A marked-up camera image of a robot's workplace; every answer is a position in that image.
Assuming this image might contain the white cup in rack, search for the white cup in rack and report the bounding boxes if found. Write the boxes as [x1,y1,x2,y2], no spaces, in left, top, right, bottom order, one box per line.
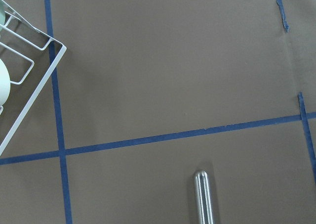
[0,60,11,113]

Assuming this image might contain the steel muddler black tip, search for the steel muddler black tip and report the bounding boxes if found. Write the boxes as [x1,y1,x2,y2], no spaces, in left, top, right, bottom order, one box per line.
[194,170,215,224]

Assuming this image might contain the white wire cup rack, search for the white wire cup rack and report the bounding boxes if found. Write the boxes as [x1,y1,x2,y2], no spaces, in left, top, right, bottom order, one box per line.
[0,0,67,152]

